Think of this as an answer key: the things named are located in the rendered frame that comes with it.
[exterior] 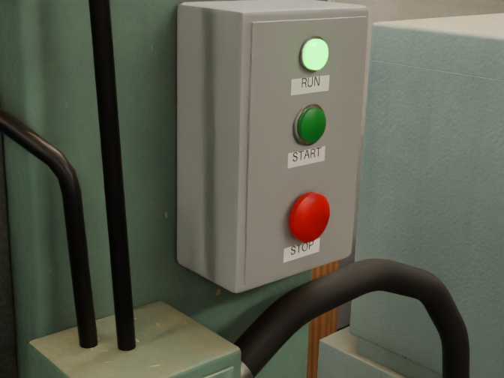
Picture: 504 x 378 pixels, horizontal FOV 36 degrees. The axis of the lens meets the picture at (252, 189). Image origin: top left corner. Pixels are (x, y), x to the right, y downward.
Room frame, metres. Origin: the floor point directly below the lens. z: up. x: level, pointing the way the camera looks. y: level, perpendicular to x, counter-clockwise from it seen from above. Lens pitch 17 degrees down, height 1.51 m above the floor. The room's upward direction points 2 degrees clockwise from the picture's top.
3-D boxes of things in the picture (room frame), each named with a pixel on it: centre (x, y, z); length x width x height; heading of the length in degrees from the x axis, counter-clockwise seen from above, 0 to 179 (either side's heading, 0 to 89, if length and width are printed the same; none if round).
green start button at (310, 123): (0.44, -0.03, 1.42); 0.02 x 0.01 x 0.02; 131
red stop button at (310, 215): (0.44, -0.03, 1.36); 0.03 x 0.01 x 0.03; 131
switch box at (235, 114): (0.46, -0.01, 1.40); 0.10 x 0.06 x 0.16; 131
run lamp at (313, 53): (0.44, -0.03, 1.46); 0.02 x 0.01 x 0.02; 131
